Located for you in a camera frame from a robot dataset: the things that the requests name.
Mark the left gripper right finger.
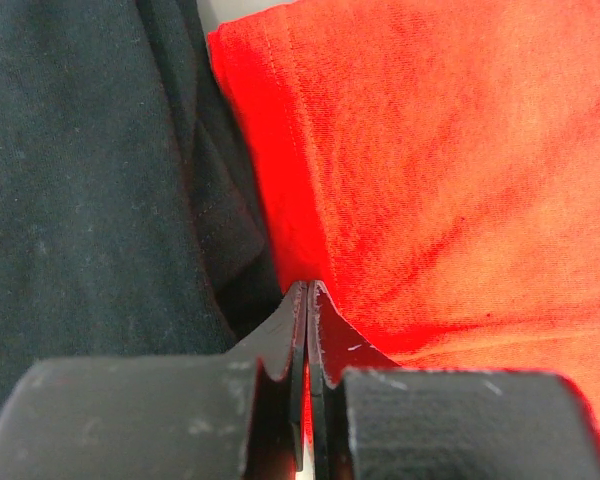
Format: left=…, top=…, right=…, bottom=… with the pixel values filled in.
left=307, top=282, right=600, bottom=479

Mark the red t shirt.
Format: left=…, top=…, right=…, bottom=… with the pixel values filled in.
left=209, top=1, right=600, bottom=429

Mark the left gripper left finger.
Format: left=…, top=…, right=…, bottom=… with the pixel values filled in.
left=0, top=283, right=308, bottom=479

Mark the folded black t shirt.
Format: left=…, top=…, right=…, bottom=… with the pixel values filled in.
left=0, top=1, right=282, bottom=410

